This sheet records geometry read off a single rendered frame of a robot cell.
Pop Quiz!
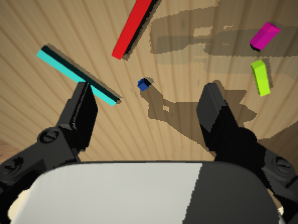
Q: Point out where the small blue cube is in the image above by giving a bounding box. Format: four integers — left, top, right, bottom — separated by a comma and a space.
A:
138, 78, 149, 91

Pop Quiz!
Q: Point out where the red rod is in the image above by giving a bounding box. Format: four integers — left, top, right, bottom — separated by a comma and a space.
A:
111, 0, 152, 60

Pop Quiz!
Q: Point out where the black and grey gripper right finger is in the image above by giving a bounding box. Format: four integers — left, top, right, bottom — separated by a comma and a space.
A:
196, 83, 298, 224

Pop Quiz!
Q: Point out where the lime green rod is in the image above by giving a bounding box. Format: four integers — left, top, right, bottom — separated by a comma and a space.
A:
251, 59, 270, 96

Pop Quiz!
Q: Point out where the magenta rectangular block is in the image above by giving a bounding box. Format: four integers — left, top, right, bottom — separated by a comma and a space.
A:
250, 22, 280, 50

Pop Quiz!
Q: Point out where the turquoise rod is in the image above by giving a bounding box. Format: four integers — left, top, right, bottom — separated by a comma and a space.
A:
37, 45, 118, 106

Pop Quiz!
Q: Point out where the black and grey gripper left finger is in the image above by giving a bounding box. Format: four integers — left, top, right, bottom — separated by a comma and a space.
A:
0, 82, 98, 224

